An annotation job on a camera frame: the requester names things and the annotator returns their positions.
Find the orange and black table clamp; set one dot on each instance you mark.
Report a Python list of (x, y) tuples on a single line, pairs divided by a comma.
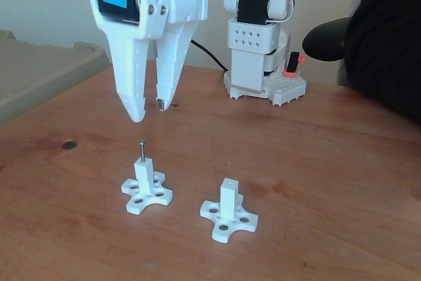
[(292, 64)]

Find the long metal screw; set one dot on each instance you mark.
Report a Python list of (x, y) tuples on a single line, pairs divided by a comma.
[(142, 152)]

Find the black office chair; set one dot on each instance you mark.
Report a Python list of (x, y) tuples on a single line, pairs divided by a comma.
[(325, 40)]

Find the person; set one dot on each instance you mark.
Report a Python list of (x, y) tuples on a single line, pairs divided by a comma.
[(388, 47)]

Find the white cross-base post stand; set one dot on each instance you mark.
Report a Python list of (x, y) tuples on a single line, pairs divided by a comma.
[(228, 198), (143, 175)]

